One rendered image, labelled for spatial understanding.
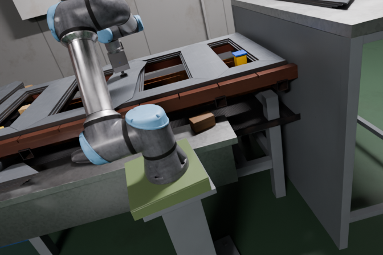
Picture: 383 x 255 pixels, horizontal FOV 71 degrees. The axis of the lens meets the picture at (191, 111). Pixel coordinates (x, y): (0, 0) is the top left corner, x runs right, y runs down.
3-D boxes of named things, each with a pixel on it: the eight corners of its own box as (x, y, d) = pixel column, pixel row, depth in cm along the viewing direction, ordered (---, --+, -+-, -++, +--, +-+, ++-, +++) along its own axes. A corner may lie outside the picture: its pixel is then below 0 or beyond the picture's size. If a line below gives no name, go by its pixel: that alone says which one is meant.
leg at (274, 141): (272, 191, 165) (261, 94, 134) (281, 188, 165) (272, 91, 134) (276, 198, 160) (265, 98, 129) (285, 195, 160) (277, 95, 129)
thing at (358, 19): (231, 4, 195) (230, -1, 193) (309, -16, 197) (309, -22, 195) (350, 38, 80) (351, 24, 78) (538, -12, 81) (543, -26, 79)
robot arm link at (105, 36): (115, 22, 120) (117, 19, 129) (91, 29, 119) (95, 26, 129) (122, 39, 123) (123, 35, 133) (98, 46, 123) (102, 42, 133)
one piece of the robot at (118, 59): (119, 40, 145) (129, 69, 152) (103, 45, 142) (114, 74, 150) (122, 42, 137) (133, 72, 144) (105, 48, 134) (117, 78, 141)
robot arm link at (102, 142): (134, 154, 76) (84, -16, 83) (83, 171, 76) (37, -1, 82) (142, 153, 88) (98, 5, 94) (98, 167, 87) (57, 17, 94)
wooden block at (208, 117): (195, 133, 115) (193, 123, 112) (190, 127, 120) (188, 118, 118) (216, 124, 117) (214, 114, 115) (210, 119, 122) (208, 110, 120)
